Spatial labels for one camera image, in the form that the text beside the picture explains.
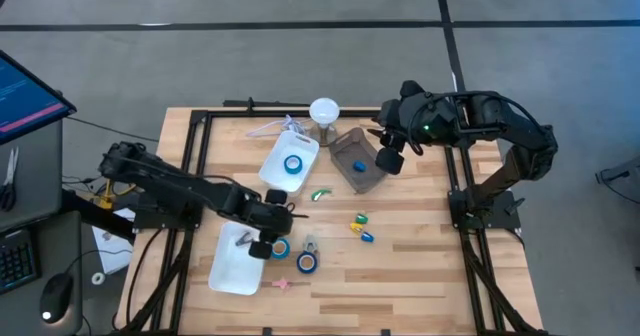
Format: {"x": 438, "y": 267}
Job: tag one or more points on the teal tape roll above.
{"x": 286, "y": 164}
{"x": 287, "y": 248}

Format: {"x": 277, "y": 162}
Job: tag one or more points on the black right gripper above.
{"x": 425, "y": 118}

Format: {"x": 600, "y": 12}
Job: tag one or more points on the black keyboard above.
{"x": 17, "y": 261}

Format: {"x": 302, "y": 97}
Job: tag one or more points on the grey side desk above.
{"x": 35, "y": 186}

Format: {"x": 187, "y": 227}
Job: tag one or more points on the dark plastic bin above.
{"x": 350, "y": 148}

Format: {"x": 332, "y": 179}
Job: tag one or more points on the grey staple remover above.
{"x": 310, "y": 246}

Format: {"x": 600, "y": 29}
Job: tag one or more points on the white plastic bin with tag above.
{"x": 280, "y": 176}

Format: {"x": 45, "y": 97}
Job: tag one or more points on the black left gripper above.
{"x": 265, "y": 218}

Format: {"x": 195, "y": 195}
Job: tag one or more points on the white bulb table lamp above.
{"x": 324, "y": 110}

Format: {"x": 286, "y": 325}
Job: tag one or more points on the computer monitor with blue screen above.
{"x": 25, "y": 101}

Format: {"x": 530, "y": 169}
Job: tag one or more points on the black computer mouse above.
{"x": 55, "y": 296}

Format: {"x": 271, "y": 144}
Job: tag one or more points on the green mini stapler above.
{"x": 362, "y": 219}

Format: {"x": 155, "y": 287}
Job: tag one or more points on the blue mini stapler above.
{"x": 368, "y": 237}

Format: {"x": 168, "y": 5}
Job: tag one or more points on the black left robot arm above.
{"x": 165, "y": 181}

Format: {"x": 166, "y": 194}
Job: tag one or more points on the small white tape roll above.
{"x": 94, "y": 278}

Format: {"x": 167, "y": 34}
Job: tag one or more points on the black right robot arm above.
{"x": 525, "y": 126}

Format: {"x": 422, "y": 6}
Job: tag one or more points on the dark blue tape roll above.
{"x": 298, "y": 263}

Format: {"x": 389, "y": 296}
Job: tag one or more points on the black floor stand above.
{"x": 620, "y": 176}

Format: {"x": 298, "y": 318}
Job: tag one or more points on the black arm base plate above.
{"x": 500, "y": 218}
{"x": 150, "y": 221}

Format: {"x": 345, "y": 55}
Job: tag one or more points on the plain white plastic bin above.
{"x": 235, "y": 276}

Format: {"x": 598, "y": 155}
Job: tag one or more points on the yellow mini stapler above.
{"x": 356, "y": 227}

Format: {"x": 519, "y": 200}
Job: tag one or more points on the black aluminium table frame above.
{"x": 230, "y": 113}

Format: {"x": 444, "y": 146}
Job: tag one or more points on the pink staple remover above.
{"x": 283, "y": 284}

